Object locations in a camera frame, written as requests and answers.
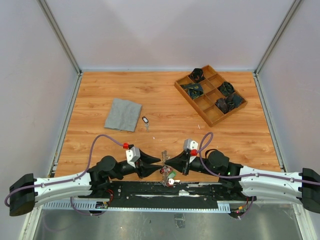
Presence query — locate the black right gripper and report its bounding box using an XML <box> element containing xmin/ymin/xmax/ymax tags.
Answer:
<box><xmin>164</xmin><ymin>149</ymin><xmax>219</xmax><ymax>176</ymax></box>

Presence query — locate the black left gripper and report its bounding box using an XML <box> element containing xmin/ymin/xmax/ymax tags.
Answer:
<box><xmin>110</xmin><ymin>148</ymin><xmax>163</xmax><ymax>179</ymax></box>

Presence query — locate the metal key ring disc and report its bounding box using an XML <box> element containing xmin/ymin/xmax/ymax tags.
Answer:
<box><xmin>160</xmin><ymin>150</ymin><xmax>180</xmax><ymax>187</ymax></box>

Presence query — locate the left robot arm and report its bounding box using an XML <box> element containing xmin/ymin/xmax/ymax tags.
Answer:
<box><xmin>5</xmin><ymin>146</ymin><xmax>161</xmax><ymax>217</ymax></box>

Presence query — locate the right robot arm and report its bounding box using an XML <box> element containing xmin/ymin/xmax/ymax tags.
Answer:
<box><xmin>165</xmin><ymin>149</ymin><xmax>320</xmax><ymax>213</ymax></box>

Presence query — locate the black key tag with key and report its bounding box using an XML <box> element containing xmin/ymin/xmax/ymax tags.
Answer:
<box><xmin>141</xmin><ymin>116</ymin><xmax>150</xmax><ymax>132</ymax></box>

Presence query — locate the grey folded cloth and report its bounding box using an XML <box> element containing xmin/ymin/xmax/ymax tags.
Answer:
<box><xmin>104</xmin><ymin>98</ymin><xmax>142</xmax><ymax>132</ymax></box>

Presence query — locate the wooden compartment tray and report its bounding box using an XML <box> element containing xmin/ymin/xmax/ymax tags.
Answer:
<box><xmin>174</xmin><ymin>65</ymin><xmax>248</xmax><ymax>127</ymax></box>

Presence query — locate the dark green patterned tie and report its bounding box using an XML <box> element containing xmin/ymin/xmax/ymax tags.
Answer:
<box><xmin>180</xmin><ymin>83</ymin><xmax>204</xmax><ymax>100</ymax></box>

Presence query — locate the dark green floral tie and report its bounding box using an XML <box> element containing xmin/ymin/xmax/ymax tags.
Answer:
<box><xmin>218</xmin><ymin>81</ymin><xmax>235</xmax><ymax>97</ymax></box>

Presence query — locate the black orange rolled tie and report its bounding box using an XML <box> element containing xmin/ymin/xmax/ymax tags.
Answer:
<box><xmin>189</xmin><ymin>68</ymin><xmax>205</xmax><ymax>83</ymax></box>

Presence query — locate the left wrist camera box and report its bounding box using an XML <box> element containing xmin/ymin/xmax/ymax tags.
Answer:
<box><xmin>125</xmin><ymin>146</ymin><xmax>141</xmax><ymax>168</ymax></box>

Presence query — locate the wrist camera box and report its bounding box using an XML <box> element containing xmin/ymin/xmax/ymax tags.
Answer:
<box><xmin>183</xmin><ymin>138</ymin><xmax>199</xmax><ymax>163</ymax></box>
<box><xmin>125</xmin><ymin>146</ymin><xmax>141</xmax><ymax>168</ymax></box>

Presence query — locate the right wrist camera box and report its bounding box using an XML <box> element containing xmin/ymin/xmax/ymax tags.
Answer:
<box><xmin>183</xmin><ymin>138</ymin><xmax>199</xmax><ymax>163</ymax></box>

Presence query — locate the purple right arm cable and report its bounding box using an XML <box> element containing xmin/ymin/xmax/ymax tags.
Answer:
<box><xmin>194</xmin><ymin>131</ymin><xmax>320</xmax><ymax>186</ymax></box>

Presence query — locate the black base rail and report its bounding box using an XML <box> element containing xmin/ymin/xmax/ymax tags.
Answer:
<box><xmin>42</xmin><ymin>181</ymin><xmax>257</xmax><ymax>214</ymax></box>

